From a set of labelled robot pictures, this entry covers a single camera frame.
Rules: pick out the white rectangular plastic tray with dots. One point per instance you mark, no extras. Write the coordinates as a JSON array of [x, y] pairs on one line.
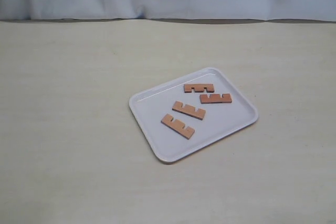
[[182, 116]]

